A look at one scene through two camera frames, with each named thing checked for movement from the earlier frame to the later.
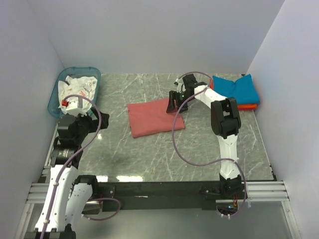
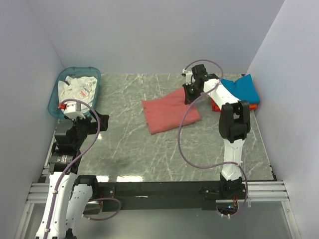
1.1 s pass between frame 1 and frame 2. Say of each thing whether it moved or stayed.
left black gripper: stayed
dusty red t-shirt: moved
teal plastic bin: stayed
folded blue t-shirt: stayed
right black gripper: moved
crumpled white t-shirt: stayed
